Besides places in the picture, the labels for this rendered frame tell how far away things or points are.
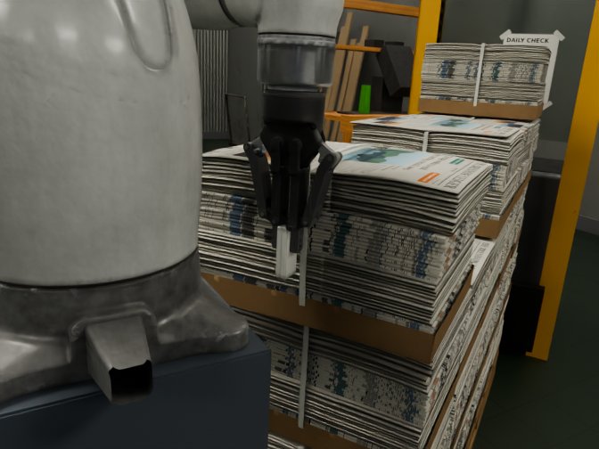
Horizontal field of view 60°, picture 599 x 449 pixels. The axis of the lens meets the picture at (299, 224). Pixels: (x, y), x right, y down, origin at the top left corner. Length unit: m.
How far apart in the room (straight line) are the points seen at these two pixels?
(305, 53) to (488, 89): 1.28
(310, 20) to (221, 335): 0.36
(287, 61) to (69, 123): 0.33
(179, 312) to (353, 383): 0.47
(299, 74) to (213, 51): 8.08
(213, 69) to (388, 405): 8.07
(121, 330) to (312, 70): 0.37
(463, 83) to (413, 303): 1.25
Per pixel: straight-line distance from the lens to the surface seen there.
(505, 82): 1.81
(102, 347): 0.31
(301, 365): 0.82
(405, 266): 0.66
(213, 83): 8.66
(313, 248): 0.70
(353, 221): 0.66
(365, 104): 4.85
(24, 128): 0.31
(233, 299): 0.79
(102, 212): 0.32
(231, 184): 0.75
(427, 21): 2.42
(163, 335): 0.35
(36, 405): 0.34
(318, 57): 0.60
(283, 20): 0.59
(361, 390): 0.80
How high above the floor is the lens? 1.19
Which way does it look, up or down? 17 degrees down
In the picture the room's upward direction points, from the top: 3 degrees clockwise
